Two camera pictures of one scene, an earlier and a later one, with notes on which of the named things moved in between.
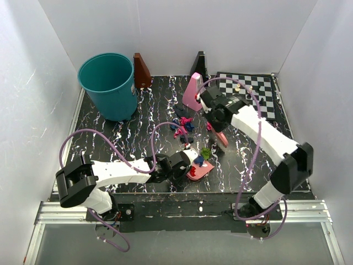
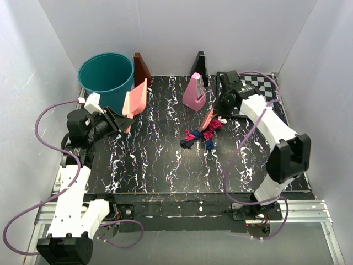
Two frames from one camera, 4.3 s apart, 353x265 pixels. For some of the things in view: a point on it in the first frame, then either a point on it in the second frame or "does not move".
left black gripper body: (175, 178) to (104, 125)
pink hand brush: (223, 138) to (206, 121)
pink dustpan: (200, 171) to (135, 101)
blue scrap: (189, 126) to (209, 144)
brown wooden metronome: (142, 75) does not move
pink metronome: (195, 86) does not move
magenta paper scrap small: (209, 127) to (208, 135)
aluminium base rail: (306, 212) does not move
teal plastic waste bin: (107, 78) does not move
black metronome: (200, 65) does not move
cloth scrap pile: (180, 132) to (190, 137)
